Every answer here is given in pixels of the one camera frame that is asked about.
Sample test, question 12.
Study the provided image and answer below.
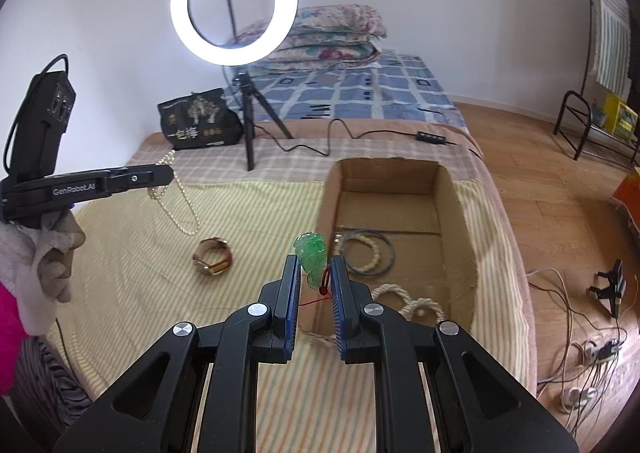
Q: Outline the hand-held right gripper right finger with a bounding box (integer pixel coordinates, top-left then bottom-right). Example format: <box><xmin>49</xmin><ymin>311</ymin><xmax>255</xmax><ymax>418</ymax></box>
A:
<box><xmin>330</xmin><ymin>255</ymin><xmax>581</xmax><ymax>453</ymax></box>

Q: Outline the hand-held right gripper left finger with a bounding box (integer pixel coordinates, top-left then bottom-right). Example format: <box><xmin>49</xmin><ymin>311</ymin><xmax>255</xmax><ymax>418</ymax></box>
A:
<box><xmin>52</xmin><ymin>254</ymin><xmax>303</xmax><ymax>453</ymax></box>

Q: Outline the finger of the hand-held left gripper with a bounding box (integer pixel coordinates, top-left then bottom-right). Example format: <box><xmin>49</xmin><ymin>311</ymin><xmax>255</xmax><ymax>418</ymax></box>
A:
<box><xmin>109</xmin><ymin>164</ymin><xmax>176</xmax><ymax>196</ymax></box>

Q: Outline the white pearl bracelet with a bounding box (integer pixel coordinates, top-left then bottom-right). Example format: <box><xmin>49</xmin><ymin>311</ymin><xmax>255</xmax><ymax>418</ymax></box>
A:
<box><xmin>371</xmin><ymin>283</ymin><xmax>447</xmax><ymax>326</ymax></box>

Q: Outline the green jade pendant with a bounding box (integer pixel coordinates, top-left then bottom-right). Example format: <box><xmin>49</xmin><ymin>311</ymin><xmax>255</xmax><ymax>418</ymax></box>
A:
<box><xmin>292</xmin><ymin>230</ymin><xmax>333</xmax><ymax>306</ymax></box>

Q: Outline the cream bead bracelet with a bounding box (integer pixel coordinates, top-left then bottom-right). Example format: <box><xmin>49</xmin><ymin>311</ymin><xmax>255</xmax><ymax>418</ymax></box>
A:
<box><xmin>342</xmin><ymin>233</ymin><xmax>383</xmax><ymax>273</ymax></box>

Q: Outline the thin pearl necklace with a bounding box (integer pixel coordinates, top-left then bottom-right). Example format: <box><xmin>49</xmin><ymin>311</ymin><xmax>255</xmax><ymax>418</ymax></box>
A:
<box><xmin>148</xmin><ymin>150</ymin><xmax>201</xmax><ymax>237</ymax></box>

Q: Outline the grey metal bangle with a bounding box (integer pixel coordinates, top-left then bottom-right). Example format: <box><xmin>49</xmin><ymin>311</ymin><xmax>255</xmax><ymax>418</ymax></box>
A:
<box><xmin>336</xmin><ymin>230</ymin><xmax>396</xmax><ymax>277</ymax></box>

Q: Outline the cardboard box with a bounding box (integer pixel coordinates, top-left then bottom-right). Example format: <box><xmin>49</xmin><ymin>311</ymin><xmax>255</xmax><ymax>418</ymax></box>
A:
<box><xmin>300</xmin><ymin>158</ymin><xmax>483</xmax><ymax>349</ymax></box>

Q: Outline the person's left forearm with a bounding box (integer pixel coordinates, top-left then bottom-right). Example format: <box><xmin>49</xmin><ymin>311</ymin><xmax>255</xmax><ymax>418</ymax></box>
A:
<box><xmin>0</xmin><ymin>280</ymin><xmax>31</xmax><ymax>396</ymax></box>

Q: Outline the person's left hand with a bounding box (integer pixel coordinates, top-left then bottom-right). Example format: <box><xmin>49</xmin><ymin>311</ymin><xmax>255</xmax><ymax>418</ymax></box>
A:
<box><xmin>0</xmin><ymin>210</ymin><xmax>87</xmax><ymax>336</ymax></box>

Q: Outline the black printed bag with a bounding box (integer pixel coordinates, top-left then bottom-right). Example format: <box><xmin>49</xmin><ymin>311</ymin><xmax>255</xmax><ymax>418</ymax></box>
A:
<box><xmin>157</xmin><ymin>88</ymin><xmax>246</xmax><ymax>151</ymax></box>

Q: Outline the black tripod stand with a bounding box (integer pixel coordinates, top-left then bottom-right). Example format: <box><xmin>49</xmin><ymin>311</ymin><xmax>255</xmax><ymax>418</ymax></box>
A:
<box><xmin>207</xmin><ymin>0</ymin><xmax>295</xmax><ymax>172</ymax></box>

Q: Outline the yellow striped blanket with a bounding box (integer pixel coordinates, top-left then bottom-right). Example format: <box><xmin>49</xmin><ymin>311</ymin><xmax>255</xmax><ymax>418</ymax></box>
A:
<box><xmin>45</xmin><ymin>178</ymin><xmax>538</xmax><ymax>453</ymax></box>

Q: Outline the beige plaid sheet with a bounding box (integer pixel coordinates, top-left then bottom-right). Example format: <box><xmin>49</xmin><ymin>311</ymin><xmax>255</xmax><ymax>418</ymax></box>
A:
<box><xmin>125</xmin><ymin>120</ymin><xmax>486</xmax><ymax>184</ymax></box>

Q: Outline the folded floral quilt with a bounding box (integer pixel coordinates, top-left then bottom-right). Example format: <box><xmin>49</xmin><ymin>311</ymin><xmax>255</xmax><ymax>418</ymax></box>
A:
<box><xmin>235</xmin><ymin>18</ymin><xmax>383</xmax><ymax>71</ymax></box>

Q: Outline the grey striped cloth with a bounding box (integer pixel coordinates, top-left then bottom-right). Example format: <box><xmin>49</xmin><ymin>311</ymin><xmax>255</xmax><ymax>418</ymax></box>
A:
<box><xmin>15</xmin><ymin>333</ymin><xmax>96</xmax><ymax>414</ymax></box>

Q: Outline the blue patterned quilt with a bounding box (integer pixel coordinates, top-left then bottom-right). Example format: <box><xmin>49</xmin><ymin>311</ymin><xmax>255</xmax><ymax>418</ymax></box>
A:
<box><xmin>220</xmin><ymin>53</ymin><xmax>468</xmax><ymax>126</ymax></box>

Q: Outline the floral pillow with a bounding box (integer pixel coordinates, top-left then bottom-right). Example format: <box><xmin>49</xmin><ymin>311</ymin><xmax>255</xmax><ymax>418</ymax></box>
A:
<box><xmin>292</xmin><ymin>4</ymin><xmax>388</xmax><ymax>41</ymax></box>

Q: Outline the small black floor tripod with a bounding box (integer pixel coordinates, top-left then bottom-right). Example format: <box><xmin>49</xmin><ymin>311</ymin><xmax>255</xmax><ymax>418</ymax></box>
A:
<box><xmin>589</xmin><ymin>259</ymin><xmax>628</xmax><ymax>318</ymax></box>

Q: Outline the orange-covered side table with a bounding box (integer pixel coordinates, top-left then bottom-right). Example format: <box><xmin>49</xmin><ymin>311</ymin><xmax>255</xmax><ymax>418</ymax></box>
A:
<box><xmin>611</xmin><ymin>166</ymin><xmax>640</xmax><ymax>229</ymax></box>

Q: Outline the black clothes rack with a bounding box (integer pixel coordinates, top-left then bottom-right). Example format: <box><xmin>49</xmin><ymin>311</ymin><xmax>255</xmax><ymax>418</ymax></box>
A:
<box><xmin>552</xmin><ymin>0</ymin><xmax>640</xmax><ymax>169</ymax></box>

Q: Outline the yellow box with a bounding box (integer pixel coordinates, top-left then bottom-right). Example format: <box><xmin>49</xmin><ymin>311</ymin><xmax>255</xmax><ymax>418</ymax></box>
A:
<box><xmin>602</xmin><ymin>93</ymin><xmax>639</xmax><ymax>141</ymax></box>

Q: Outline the striped hanging towel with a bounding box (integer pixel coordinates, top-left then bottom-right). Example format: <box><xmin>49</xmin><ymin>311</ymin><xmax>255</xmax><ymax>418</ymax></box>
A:
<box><xmin>587</xmin><ymin>0</ymin><xmax>633</xmax><ymax>96</ymax></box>

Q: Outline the brown strap wristwatch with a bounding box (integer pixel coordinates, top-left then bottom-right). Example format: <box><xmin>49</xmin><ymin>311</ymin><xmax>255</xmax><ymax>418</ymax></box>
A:
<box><xmin>192</xmin><ymin>237</ymin><xmax>235</xmax><ymax>276</ymax></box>

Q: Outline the black ring light cable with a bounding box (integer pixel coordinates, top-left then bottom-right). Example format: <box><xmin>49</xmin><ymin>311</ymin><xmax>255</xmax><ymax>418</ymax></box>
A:
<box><xmin>272</xmin><ymin>118</ymin><xmax>458</xmax><ymax>156</ymax></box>

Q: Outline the tangle of floor cables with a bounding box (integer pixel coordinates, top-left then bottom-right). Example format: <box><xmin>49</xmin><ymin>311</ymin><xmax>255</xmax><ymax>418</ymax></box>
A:
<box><xmin>527</xmin><ymin>268</ymin><xmax>631</xmax><ymax>434</ymax></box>

